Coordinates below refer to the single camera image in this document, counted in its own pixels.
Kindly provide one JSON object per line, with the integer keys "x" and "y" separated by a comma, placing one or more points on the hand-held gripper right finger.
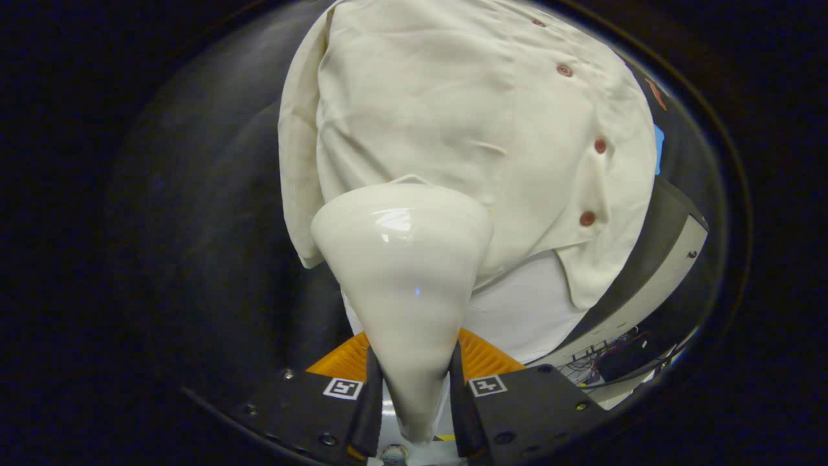
{"x": 460, "y": 414}

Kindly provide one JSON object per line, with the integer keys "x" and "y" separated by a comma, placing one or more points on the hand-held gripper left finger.
{"x": 370, "y": 414}

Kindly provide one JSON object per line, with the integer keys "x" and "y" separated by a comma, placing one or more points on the white garment steamer head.
{"x": 401, "y": 272}

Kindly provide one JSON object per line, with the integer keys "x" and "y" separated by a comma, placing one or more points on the cream button-up shirt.
{"x": 453, "y": 97}

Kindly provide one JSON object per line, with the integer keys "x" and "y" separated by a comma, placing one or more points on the grey and white cabinet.
{"x": 653, "y": 285}

